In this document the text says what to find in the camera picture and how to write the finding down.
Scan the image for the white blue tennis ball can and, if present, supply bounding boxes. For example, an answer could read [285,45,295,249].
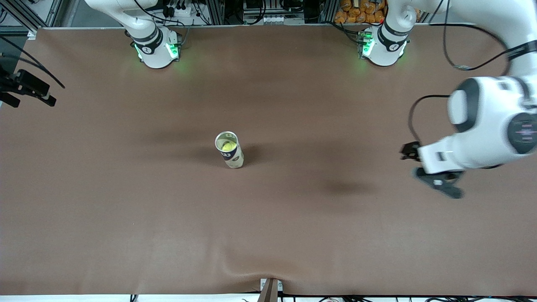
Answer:
[214,131,245,169]

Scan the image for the bag of orange items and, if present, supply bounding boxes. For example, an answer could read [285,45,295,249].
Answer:
[334,0,386,24]

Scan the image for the brown table cover cloth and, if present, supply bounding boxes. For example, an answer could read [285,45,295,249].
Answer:
[0,23,537,296]

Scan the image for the white power strip with plugs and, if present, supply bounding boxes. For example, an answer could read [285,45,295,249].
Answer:
[164,2,194,20]

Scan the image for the aluminium frame post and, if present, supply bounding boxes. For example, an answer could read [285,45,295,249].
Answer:
[0,0,63,40]

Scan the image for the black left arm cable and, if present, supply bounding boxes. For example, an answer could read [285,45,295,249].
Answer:
[409,0,513,146]

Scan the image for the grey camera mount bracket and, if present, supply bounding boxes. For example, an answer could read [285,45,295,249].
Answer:
[260,278,284,302]

